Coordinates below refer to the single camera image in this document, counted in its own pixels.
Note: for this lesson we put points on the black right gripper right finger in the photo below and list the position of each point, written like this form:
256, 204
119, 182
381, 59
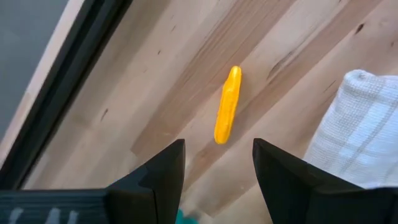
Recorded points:
298, 199

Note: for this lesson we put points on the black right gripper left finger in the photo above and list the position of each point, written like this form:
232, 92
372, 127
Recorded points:
149, 199

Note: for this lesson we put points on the yellow toy banana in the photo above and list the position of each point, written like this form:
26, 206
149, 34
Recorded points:
228, 105

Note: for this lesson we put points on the white plaid folded towel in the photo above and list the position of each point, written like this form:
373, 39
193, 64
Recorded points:
357, 130

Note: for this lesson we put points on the black aluminium table frame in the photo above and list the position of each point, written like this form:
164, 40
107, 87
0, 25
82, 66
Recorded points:
57, 93

